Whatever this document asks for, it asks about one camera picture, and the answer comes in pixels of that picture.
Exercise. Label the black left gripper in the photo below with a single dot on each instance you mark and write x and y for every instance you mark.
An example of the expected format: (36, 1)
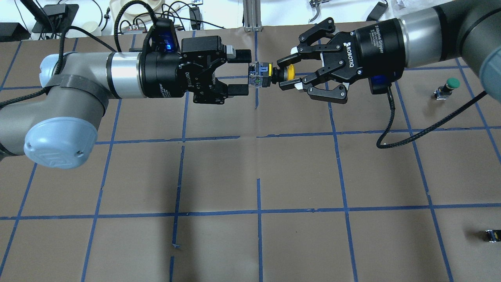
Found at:
(162, 76)

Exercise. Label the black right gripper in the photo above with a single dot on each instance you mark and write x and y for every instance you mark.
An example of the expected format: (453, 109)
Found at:
(377, 47)

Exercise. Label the yellow push button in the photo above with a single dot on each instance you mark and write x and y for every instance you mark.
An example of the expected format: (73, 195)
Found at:
(264, 74)

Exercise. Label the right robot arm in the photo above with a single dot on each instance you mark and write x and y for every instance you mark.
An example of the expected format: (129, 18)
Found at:
(469, 29)

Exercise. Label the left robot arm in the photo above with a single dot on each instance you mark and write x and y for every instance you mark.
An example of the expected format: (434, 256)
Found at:
(60, 131)

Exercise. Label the green push button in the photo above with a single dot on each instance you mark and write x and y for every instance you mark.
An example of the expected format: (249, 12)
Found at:
(445, 91)

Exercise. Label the black monitor stand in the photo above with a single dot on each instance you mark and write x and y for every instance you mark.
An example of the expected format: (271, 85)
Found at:
(51, 18)

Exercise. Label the black power adapter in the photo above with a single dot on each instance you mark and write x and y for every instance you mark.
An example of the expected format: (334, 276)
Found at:
(378, 12)

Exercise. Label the beige tray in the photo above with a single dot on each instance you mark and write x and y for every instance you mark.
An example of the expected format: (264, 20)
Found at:
(158, 6)

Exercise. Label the paper cup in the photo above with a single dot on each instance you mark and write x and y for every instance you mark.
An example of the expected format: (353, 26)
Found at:
(92, 27)

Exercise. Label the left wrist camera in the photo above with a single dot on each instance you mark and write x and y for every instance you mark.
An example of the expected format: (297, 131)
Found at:
(161, 37)

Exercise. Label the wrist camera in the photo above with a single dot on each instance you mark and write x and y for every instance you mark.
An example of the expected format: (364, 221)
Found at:
(379, 84)
(161, 37)

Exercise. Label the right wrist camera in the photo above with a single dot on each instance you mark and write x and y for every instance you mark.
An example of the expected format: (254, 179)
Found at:
(379, 84)

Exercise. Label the aluminium frame post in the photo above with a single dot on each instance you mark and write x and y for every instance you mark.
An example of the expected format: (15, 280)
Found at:
(252, 16)

